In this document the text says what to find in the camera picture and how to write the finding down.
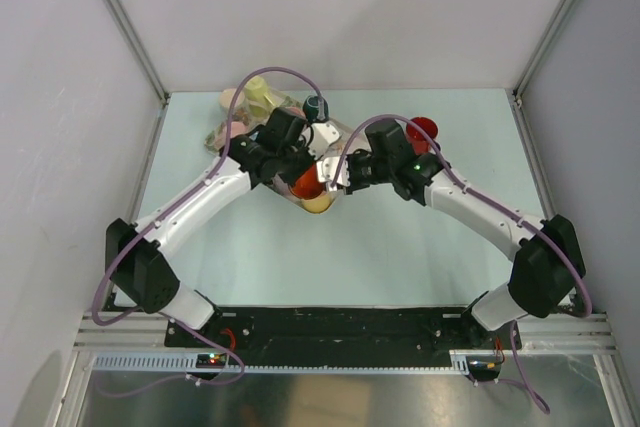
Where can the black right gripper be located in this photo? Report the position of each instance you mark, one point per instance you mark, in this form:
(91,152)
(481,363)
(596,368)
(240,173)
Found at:
(353,186)

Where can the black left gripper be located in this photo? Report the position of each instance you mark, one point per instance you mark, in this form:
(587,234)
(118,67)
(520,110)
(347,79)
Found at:
(303,144)

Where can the red mug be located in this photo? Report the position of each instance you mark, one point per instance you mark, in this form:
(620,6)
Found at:
(415,130)

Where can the orange mug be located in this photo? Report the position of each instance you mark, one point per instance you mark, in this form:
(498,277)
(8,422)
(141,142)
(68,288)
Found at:
(308,186)

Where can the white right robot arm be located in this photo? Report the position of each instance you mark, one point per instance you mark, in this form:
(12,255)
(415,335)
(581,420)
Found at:
(547,262)

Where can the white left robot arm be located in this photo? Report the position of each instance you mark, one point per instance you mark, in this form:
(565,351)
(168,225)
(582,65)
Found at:
(138,254)

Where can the dark green mug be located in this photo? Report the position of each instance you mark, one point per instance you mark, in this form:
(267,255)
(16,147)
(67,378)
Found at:
(316,109)

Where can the pale yellow green mug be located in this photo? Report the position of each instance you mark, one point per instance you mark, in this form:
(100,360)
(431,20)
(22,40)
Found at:
(261,101)

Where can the beige mug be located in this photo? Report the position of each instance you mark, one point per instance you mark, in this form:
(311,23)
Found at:
(226,96)

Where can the leaf pattern serving tray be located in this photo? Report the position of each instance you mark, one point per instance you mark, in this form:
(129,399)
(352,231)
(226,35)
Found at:
(215,139)

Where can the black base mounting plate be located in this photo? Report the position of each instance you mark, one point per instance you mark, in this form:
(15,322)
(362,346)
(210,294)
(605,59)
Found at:
(345,337)

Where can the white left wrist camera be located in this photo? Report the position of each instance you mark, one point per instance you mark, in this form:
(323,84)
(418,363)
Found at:
(323,137)

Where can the grey slotted cable duct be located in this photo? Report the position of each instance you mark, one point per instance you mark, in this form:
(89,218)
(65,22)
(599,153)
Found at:
(195,362)

